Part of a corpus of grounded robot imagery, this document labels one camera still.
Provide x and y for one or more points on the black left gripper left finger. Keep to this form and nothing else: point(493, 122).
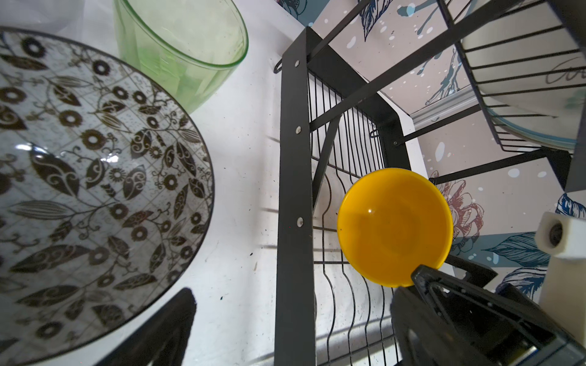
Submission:
point(163, 339)

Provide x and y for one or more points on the yellow bowl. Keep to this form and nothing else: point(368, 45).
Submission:
point(392, 221)

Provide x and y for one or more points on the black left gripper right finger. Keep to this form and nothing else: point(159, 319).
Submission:
point(424, 339)

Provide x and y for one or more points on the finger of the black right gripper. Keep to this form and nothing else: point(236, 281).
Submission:
point(475, 274)
point(506, 327)

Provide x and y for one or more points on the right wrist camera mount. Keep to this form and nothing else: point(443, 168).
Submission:
point(563, 293)

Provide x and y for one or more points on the red patterned bowl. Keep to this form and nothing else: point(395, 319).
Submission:
point(107, 190)

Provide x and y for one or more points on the green glass tumbler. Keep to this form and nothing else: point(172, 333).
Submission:
point(189, 48)

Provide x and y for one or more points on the cream white plate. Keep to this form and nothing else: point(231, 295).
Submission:
point(530, 73)

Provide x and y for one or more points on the black two-tier dish rack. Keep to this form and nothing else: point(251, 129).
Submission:
point(318, 89)

